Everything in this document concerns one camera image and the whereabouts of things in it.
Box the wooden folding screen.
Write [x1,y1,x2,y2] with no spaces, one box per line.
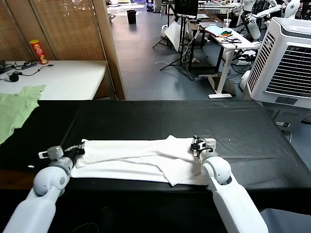
[0,0,126,100]

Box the black table cloth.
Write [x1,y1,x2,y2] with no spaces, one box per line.
[0,100,311,195]

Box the black waste bin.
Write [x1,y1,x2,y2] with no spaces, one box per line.
[126,9,137,24]

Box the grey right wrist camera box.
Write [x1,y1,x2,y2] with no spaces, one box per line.
[203,137,216,152]

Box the white rounded robot base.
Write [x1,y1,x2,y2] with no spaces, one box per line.
[239,70,252,90]

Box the white humanoid robot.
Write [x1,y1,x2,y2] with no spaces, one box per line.
[228,0,262,41]
[255,0,301,27]

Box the white reflector board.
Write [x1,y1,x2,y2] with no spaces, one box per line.
[163,21,182,52]

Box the black monitor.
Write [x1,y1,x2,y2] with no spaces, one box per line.
[174,0,198,17]

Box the red chips can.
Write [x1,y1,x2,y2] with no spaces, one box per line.
[29,39,49,65]

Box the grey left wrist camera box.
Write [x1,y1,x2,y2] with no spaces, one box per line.
[38,145,64,160]

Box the light folded cloth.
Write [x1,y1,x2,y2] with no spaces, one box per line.
[205,25,223,36]

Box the light green t-shirt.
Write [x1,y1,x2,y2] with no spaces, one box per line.
[0,84,47,145]

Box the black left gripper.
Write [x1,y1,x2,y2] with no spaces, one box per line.
[63,143,86,159]

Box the white side table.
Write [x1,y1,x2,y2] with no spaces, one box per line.
[0,60,109,101]

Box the black tripod stand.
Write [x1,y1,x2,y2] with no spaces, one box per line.
[152,13,196,81]

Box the white printed t-shirt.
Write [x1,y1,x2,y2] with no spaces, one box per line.
[70,134,207,187]

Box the black cable bundle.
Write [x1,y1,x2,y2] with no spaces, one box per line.
[218,35,242,44]

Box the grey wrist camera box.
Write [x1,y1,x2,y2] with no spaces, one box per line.
[38,145,64,160]
[203,137,216,152]

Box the white standing desk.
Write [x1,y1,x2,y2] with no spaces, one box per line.
[199,23,255,99]

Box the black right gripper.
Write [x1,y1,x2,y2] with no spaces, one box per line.
[190,136,207,156]

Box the black thin cable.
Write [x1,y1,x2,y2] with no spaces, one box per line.
[4,63,53,77]

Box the white air cooler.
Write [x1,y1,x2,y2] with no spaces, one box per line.
[242,17,311,124]

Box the grey laptop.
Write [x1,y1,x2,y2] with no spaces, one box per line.
[199,21,224,28]

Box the grey chair seat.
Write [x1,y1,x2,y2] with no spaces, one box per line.
[259,207,311,233]

